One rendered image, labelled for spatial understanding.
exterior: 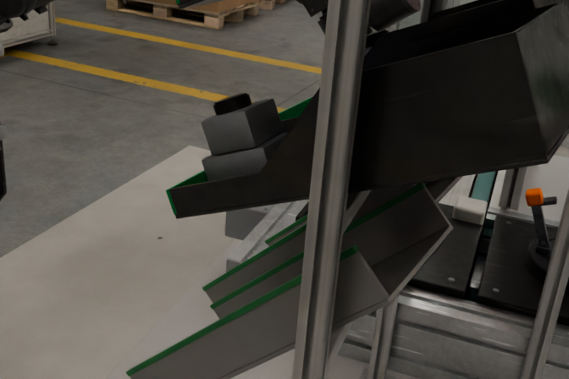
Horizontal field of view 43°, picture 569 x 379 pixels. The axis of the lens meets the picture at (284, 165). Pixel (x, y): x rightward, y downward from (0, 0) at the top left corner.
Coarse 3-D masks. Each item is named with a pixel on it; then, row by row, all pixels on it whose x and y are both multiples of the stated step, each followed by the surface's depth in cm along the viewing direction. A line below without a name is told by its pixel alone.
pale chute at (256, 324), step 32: (416, 192) 58; (352, 224) 62; (384, 224) 60; (416, 224) 59; (448, 224) 57; (352, 256) 47; (384, 256) 61; (416, 256) 54; (256, 288) 70; (288, 288) 51; (352, 288) 48; (384, 288) 50; (224, 320) 55; (256, 320) 54; (288, 320) 52; (352, 320) 49; (160, 352) 61; (192, 352) 58; (224, 352) 56; (256, 352) 55
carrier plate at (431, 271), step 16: (448, 208) 110; (464, 224) 105; (448, 240) 101; (464, 240) 101; (432, 256) 96; (448, 256) 96; (464, 256) 97; (432, 272) 92; (448, 272) 93; (464, 272) 93; (432, 288) 90; (448, 288) 89; (464, 288) 89
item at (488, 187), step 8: (464, 176) 136; (472, 176) 136; (480, 176) 128; (488, 176) 129; (496, 176) 147; (504, 176) 126; (456, 184) 132; (464, 184) 132; (480, 184) 125; (488, 184) 125; (496, 184) 122; (448, 192) 128; (456, 192) 129; (464, 192) 129; (472, 192) 122; (480, 192) 122; (488, 192) 122; (496, 192) 119; (440, 200) 125; (448, 200) 125; (488, 200) 120; (496, 200) 116; (488, 208) 129; (504, 208) 115; (480, 240) 124
